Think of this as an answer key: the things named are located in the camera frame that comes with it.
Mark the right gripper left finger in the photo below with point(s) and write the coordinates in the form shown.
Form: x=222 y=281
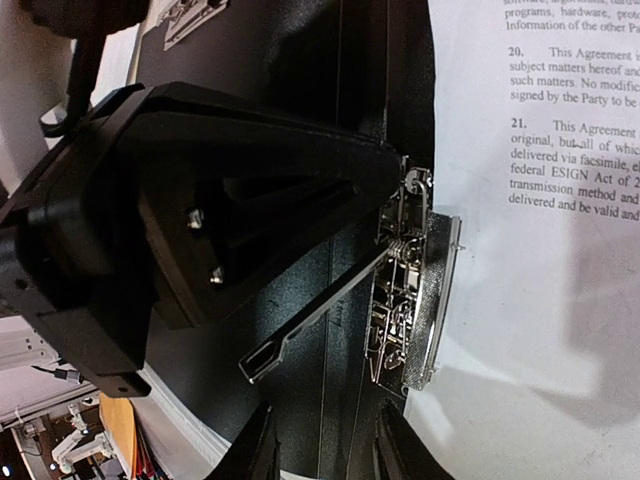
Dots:
x=255 y=453

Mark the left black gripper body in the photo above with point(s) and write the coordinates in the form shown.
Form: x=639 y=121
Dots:
x=76 y=245

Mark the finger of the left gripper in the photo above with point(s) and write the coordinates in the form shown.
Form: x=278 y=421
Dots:
x=207 y=197

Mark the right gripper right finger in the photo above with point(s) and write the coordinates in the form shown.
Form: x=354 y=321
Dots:
x=398 y=452

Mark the black file folder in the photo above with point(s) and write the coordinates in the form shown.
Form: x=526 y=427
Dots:
x=361 y=65

